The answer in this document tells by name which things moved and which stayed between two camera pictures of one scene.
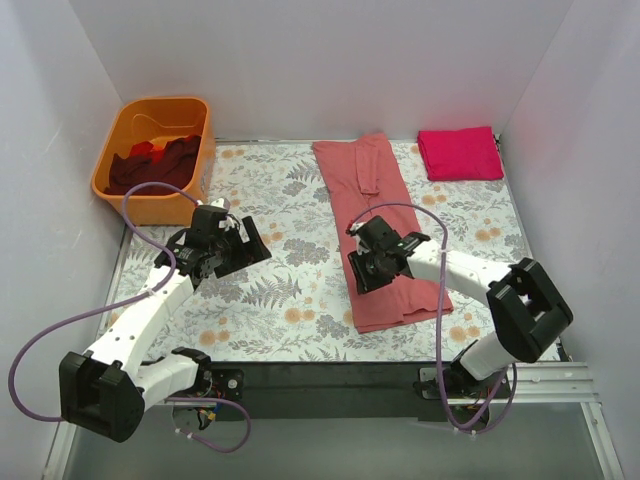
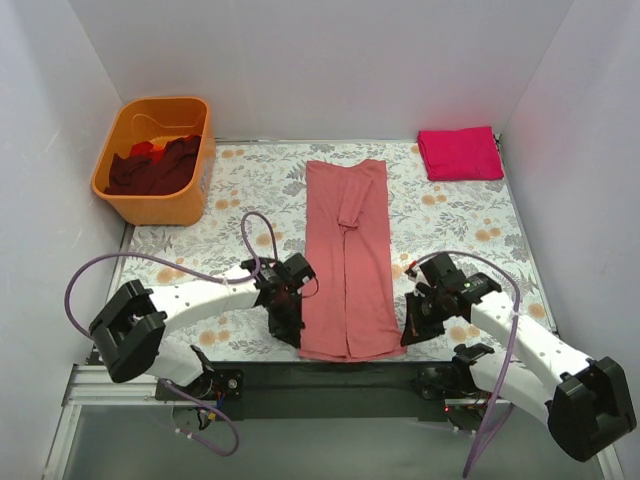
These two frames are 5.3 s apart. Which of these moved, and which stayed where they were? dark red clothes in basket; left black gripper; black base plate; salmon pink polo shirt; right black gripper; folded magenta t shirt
Moved: right black gripper; salmon pink polo shirt; left black gripper
Stayed: black base plate; folded magenta t shirt; dark red clothes in basket
